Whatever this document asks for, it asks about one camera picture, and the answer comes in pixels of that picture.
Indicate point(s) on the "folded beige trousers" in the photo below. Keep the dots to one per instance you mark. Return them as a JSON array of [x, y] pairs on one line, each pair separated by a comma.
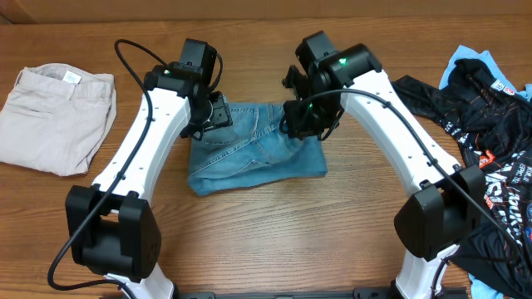
[[56, 118]]

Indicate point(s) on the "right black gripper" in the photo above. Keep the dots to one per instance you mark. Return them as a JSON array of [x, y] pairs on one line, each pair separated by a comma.
[[302, 128]]

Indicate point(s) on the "light blue cloth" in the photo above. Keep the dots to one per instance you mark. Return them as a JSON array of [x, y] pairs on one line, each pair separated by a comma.
[[463, 52]]

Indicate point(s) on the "light blue denim jeans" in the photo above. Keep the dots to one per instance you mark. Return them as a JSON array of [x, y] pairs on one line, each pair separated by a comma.
[[252, 151]]

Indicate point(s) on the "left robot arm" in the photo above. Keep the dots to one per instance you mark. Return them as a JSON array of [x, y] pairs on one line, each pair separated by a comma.
[[113, 231]]

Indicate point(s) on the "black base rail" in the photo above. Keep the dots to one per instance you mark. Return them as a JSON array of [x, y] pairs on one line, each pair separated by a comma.
[[291, 295]]

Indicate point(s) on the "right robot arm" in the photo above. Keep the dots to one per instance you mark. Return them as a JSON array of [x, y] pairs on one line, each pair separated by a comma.
[[443, 199]]

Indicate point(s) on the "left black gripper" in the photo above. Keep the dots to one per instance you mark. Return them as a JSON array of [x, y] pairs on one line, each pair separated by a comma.
[[222, 118]]

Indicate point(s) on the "black printed t-shirt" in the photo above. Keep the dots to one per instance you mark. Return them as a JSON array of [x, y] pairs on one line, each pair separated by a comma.
[[492, 126]]

